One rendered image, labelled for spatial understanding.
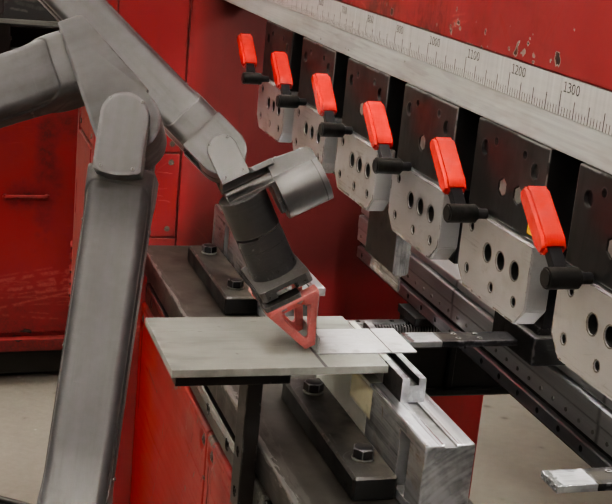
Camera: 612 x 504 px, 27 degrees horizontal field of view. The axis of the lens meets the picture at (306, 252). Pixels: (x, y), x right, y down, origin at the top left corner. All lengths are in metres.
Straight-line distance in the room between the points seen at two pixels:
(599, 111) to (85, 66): 0.42
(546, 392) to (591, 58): 0.73
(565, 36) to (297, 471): 0.66
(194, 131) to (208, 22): 0.87
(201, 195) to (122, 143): 1.34
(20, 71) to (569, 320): 0.50
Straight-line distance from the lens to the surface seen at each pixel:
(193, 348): 1.50
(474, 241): 1.22
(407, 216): 1.37
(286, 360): 1.49
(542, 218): 1.03
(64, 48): 1.08
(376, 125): 1.38
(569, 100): 1.07
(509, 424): 4.03
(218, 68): 2.33
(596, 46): 1.04
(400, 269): 1.51
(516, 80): 1.16
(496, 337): 1.64
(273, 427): 1.62
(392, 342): 1.58
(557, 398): 1.66
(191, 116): 1.46
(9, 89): 1.09
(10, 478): 3.42
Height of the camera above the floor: 1.53
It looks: 16 degrees down
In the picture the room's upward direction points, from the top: 5 degrees clockwise
